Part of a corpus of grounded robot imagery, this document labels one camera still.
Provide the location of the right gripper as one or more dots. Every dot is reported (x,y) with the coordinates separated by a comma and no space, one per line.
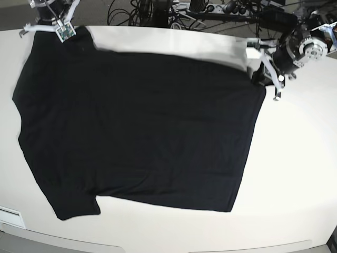
(52,14)

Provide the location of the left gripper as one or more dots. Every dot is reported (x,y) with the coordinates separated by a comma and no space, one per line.
(277,63)

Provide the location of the black T-shirt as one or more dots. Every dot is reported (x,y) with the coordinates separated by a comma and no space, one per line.
(158,129)

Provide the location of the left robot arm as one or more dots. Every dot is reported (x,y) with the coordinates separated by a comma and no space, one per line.
(310,41)

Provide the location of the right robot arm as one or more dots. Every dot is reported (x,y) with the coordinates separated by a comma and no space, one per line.
(53,17)

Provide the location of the black equipment box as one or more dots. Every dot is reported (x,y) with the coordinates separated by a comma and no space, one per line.
(275,17)

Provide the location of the white power strip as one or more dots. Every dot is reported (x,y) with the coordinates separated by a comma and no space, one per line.
(231,8)

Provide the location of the white label plate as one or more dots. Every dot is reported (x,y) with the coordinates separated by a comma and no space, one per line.
(11,217)

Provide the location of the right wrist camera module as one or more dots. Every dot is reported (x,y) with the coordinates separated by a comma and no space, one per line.
(65,32)

